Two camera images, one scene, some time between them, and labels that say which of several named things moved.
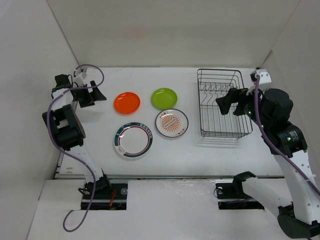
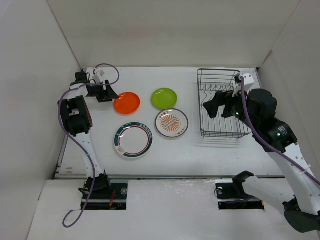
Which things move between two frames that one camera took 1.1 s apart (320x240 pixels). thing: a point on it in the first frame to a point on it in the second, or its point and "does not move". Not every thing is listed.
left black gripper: x=96 y=95 to x=107 y=95
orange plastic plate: x=127 y=103 does not move
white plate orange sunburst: x=171 y=123 does not move
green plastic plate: x=164 y=98 does not move
